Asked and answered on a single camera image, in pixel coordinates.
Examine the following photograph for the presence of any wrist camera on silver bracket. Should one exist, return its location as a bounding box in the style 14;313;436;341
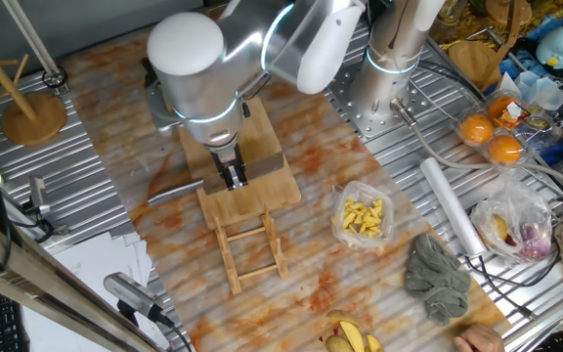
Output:
141;58;181;134

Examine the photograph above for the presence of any clear plastic fruit container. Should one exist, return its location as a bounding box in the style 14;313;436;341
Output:
454;89;563;171

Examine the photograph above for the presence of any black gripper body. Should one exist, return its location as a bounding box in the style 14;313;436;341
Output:
209;141;243;171

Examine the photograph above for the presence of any whole brown potato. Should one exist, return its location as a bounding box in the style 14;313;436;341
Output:
325;334;356;352

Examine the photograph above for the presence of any small silver clamp device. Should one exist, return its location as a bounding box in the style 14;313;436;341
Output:
21;174;70;244

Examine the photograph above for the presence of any wooden cutting board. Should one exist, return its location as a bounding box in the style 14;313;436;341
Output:
177;95;302;231

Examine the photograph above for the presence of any steel cleaver knife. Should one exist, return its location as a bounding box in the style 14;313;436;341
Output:
147;151;286;206

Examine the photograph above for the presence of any clear plastic measuring jug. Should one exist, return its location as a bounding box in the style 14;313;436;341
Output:
514;70;563;111

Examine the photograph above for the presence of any wooden paddle board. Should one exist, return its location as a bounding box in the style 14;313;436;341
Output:
484;0;535;28

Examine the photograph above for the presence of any aluminium frame rail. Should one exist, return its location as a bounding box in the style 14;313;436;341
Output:
0;207;165;352

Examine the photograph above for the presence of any grey green cloth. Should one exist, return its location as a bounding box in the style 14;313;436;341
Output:
403;233;473;328

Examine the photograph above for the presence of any blue cloth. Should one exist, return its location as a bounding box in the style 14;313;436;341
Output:
498;7;563;167

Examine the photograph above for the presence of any silver exterior camera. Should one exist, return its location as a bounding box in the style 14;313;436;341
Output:
103;272;164;319

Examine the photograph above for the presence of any grey robot power cable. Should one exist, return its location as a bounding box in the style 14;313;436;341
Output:
390;96;563;193

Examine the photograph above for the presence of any glass jar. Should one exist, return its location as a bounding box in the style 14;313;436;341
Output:
436;0;464;26

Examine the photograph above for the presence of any clear bag of potato sticks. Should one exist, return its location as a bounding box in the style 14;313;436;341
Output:
329;180;396;250

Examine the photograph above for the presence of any wooden mug tree stand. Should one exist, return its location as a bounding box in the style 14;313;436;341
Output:
0;0;67;147

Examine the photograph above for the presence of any clear bag of vegetables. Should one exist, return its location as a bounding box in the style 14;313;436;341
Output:
469;176;555;266

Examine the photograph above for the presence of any white plastic wrap roll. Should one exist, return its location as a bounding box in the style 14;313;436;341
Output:
418;156;487;259

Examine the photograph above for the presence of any light blue plush toy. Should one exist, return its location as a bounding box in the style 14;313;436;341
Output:
535;23;563;69

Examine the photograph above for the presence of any black camera cable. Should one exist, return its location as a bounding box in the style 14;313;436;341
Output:
156;312;194;352

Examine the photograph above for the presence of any stack of white papers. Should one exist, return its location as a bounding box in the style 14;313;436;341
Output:
21;230;171;352

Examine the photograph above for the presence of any round wooden disc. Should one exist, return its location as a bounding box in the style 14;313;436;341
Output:
447;40;502;92

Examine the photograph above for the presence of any orange fruit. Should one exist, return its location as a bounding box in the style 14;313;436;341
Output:
487;95;521;123
458;112;496;147
486;134;525;166

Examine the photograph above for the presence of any metal tripod leg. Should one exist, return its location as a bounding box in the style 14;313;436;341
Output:
0;0;69;90

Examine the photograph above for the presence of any orange marble pattern mat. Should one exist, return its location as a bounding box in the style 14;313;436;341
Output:
59;9;513;352

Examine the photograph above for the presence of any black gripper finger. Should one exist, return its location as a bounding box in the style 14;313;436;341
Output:
216;165;237;192
231;161;249;191

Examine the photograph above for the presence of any thin black power cable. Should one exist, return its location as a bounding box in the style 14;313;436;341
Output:
464;246;562;322

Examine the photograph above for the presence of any wooden knife rack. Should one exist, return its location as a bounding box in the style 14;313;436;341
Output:
211;204;291;296

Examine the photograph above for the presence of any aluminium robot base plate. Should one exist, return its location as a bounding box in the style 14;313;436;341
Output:
324;61;435;139

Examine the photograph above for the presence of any person hand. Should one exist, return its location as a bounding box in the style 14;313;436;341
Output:
453;322;506;352

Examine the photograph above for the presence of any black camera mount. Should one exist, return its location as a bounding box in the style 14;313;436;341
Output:
116;298;141;328

